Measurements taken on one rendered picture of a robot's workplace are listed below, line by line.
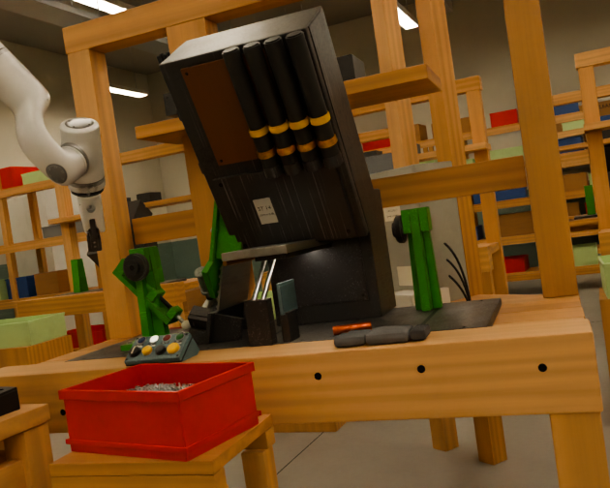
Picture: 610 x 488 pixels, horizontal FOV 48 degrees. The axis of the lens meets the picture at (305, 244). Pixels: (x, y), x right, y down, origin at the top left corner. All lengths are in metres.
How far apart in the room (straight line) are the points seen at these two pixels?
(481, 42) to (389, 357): 10.65
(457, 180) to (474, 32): 9.95
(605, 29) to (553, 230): 9.91
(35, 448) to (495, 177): 1.38
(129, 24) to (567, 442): 1.78
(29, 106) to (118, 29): 0.87
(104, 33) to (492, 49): 9.82
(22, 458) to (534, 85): 1.54
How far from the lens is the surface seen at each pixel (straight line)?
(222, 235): 1.76
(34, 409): 1.67
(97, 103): 2.43
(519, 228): 8.56
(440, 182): 2.05
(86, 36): 2.48
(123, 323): 2.40
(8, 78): 1.63
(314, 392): 1.47
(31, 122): 1.57
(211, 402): 1.26
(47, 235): 7.58
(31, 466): 1.69
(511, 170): 2.03
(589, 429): 1.41
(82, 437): 1.41
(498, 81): 11.75
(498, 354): 1.37
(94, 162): 1.61
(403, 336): 1.41
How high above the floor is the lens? 1.16
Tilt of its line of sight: 1 degrees down
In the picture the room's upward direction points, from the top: 8 degrees counter-clockwise
